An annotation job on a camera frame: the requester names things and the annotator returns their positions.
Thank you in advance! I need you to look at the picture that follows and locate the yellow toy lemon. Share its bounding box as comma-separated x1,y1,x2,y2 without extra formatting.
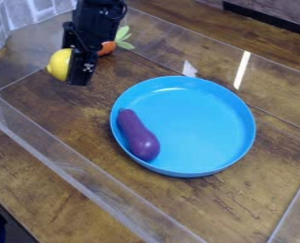
46,48,73,81

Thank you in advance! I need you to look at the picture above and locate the purple toy eggplant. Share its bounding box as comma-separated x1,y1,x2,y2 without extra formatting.
117,109,161,161

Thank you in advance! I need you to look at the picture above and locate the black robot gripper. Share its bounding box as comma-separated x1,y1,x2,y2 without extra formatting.
62,0,127,86

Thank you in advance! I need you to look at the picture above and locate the orange toy carrot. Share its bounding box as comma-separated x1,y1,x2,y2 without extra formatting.
98,26,135,57

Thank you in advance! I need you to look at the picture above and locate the clear acrylic enclosure wall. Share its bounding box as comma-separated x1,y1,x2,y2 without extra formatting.
0,0,300,243

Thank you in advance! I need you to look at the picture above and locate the white grid curtain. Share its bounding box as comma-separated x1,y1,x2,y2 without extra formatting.
0,0,78,48

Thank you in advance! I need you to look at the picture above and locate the blue round plastic tray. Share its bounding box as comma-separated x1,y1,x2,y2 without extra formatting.
110,76,257,178

